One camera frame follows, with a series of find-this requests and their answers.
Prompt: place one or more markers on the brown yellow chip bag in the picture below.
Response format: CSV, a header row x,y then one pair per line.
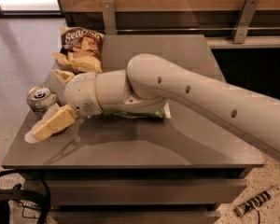
x,y
81,50

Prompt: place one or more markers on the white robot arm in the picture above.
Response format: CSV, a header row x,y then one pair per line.
x,y
147,83

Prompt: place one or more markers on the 7up soda can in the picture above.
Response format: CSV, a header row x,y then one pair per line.
x,y
40,98

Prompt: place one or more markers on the left metal bracket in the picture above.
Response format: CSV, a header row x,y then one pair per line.
x,y
109,17

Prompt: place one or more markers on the metal bracket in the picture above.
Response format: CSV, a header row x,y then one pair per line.
x,y
109,17
239,33

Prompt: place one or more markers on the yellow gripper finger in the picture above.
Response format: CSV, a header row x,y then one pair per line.
x,y
55,120
64,77

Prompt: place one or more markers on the white rounded gripper body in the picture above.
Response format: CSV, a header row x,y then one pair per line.
x,y
80,93

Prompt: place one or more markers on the white power strip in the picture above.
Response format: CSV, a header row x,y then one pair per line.
x,y
257,201

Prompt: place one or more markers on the right metal bracket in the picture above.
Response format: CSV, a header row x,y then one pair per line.
x,y
239,33

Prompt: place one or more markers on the grey drawer cabinet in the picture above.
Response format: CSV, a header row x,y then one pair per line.
x,y
112,170

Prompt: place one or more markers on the black chair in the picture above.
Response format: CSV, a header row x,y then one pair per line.
x,y
18,194

